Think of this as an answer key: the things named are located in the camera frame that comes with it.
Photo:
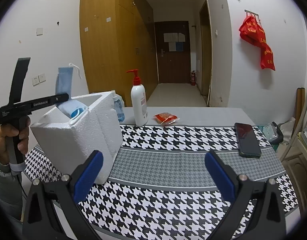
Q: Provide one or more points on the teal basket with items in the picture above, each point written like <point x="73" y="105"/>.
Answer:
<point x="273" y="134"/>

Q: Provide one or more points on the red hanging bag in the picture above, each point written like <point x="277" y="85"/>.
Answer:
<point x="252" y="32"/>

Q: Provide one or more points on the black smartphone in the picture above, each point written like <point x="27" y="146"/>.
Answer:
<point x="247" y="142"/>

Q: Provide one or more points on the dark brown door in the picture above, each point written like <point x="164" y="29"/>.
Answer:
<point x="173" y="51"/>

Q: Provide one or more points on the wooden wardrobe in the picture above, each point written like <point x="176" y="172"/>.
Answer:
<point x="117" y="36"/>

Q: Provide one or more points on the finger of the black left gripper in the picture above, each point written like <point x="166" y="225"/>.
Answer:
<point x="55" y="100"/>

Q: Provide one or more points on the grey sleeve forearm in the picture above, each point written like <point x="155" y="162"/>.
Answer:
<point x="10" y="193"/>

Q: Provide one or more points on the person's left hand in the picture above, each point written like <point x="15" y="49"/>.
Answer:
<point x="8" y="131"/>

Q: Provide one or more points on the red snack packet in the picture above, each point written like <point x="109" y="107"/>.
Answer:
<point x="165" y="118"/>

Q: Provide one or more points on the blue spray bottle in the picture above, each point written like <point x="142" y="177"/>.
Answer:
<point x="118" y="106"/>

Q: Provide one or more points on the white pump lotion bottle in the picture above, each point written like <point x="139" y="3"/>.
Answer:
<point x="138" y="98"/>

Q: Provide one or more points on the white styrofoam box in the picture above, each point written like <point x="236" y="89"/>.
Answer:
<point x="69" y="142"/>

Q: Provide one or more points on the blue face mask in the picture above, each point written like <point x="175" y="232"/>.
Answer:
<point x="73" y="109"/>
<point x="64" y="79"/>

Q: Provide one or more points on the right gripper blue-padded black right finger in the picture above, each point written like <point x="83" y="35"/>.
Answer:
<point x="267" y="220"/>

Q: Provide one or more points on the white wall switch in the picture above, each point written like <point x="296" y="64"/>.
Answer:
<point x="38" y="79"/>

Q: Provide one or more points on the red fire extinguisher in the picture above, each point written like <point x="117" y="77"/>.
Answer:
<point x="193" y="78"/>

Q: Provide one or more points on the houndstooth table mat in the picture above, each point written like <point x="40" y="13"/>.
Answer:
<point x="159" y="187"/>

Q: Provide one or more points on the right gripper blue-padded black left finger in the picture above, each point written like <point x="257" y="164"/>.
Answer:
<point x="40" y="218"/>

